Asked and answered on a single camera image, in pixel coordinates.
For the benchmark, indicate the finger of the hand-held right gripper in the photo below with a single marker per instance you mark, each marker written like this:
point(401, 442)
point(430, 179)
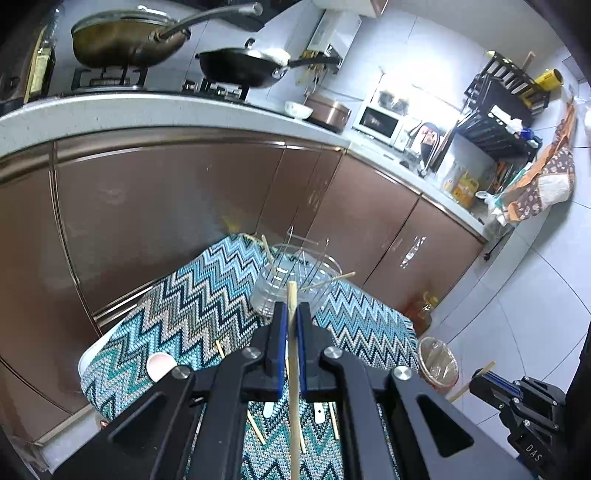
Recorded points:
point(505, 380)
point(482, 386)

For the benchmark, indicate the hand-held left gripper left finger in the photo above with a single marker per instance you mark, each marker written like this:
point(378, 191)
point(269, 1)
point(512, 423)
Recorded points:
point(282, 350)

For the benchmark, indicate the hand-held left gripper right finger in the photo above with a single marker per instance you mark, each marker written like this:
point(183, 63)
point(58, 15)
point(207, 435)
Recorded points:
point(302, 350)

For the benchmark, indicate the wooden chopstick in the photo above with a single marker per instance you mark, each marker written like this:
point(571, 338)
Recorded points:
point(256, 427)
point(268, 256)
point(301, 436)
point(461, 392)
point(293, 434)
point(334, 421)
point(220, 349)
point(330, 280)

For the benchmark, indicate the clear plastic utensil holder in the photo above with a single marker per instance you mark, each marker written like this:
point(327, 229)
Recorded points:
point(277, 295)

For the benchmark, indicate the pale ceramic spoon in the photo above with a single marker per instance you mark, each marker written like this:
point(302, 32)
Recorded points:
point(161, 365)

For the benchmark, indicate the trash bin with plastic bag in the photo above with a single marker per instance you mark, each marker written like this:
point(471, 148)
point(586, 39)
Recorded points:
point(438, 364)

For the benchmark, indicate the white ceramic spoon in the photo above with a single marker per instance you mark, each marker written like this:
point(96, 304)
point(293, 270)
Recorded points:
point(319, 412)
point(269, 408)

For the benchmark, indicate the cooking oil bottle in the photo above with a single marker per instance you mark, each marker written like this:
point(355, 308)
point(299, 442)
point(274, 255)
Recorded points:
point(424, 316)

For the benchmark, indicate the zigzag patterned cloth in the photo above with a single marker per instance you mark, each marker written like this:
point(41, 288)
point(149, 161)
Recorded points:
point(194, 300)

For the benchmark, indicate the yellow detergent bottle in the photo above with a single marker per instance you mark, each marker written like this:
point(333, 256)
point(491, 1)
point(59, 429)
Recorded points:
point(466, 189)

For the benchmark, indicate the brown kitchen cabinets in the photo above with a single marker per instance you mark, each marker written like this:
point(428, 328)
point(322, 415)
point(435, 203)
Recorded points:
point(138, 207)

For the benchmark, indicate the patterned apron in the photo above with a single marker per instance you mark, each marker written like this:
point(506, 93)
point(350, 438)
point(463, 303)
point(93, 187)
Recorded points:
point(549, 180)

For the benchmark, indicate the steel kitchen faucet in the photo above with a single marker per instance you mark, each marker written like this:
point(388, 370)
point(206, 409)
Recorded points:
point(427, 147)

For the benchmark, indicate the brown rice cooker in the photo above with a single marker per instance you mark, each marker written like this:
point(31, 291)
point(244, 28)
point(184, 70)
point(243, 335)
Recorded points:
point(330, 113)

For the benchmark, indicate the white bowl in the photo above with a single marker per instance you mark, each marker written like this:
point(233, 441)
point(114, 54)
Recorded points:
point(298, 110)

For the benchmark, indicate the white microwave oven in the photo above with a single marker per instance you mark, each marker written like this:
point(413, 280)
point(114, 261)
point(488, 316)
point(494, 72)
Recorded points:
point(376, 121)

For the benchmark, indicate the black dish rack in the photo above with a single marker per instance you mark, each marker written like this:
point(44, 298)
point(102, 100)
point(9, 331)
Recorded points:
point(498, 124)

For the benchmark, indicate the steel pots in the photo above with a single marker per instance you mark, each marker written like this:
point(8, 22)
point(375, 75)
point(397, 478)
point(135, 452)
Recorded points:
point(395, 101)

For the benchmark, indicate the white kitchen countertop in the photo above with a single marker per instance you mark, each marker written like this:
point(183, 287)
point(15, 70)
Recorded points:
point(138, 113)

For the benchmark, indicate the black wok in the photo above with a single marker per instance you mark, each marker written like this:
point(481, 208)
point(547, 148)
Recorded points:
point(240, 69)

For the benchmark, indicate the yellow roll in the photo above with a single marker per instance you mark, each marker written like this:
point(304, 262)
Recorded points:
point(549, 79)

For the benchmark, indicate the white water heater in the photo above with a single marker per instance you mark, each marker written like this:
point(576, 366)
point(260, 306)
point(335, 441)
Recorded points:
point(334, 37)

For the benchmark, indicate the gas stove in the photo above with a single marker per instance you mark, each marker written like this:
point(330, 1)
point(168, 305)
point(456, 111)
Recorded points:
point(111, 76)

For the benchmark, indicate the steel wok with glass lid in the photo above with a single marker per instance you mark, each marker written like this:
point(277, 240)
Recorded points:
point(120, 39)

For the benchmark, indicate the condiment bottles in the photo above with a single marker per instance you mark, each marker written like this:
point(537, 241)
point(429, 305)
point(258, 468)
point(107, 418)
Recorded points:
point(41, 64)

